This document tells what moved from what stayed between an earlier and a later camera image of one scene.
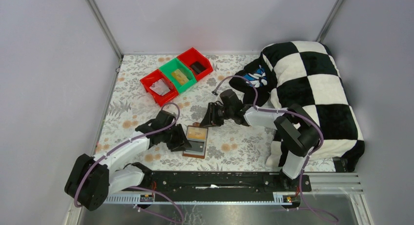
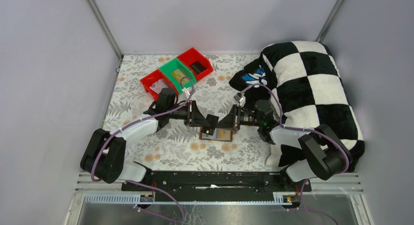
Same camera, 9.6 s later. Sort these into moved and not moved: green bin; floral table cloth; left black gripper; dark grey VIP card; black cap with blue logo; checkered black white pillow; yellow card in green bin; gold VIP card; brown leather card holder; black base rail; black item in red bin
Moved: left black gripper; brown leather card holder; gold VIP card; dark grey VIP card
Not moved: black item in red bin; checkered black white pillow; green bin; floral table cloth; yellow card in green bin; black cap with blue logo; black base rail
